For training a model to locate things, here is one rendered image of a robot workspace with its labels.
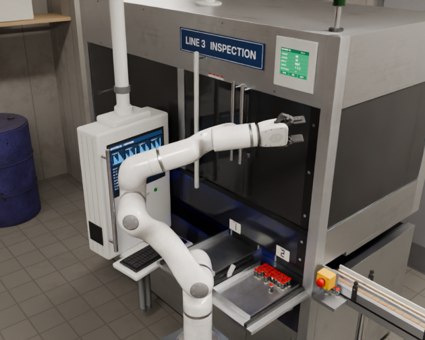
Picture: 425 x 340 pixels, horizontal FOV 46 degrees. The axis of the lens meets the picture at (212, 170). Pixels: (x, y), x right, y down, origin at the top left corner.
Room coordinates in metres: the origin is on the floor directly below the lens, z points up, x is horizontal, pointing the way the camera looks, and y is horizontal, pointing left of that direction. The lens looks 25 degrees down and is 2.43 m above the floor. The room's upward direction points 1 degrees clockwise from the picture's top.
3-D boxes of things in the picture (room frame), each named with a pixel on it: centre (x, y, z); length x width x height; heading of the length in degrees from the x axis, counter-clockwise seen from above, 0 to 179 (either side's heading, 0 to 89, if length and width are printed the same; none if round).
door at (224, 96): (2.50, -0.01, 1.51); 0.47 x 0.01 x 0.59; 42
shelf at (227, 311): (2.11, -0.12, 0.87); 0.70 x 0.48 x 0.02; 42
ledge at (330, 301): (1.94, -0.58, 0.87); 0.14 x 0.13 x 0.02; 132
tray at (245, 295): (1.96, -0.21, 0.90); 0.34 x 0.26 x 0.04; 132
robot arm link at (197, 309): (1.67, 0.06, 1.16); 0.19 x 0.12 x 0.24; 5
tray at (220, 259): (2.28, -0.06, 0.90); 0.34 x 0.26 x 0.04; 132
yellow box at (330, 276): (1.92, -0.54, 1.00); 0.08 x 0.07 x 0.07; 132
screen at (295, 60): (2.10, -0.34, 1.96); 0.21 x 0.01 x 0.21; 42
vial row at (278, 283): (2.04, -0.30, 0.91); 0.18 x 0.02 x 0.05; 42
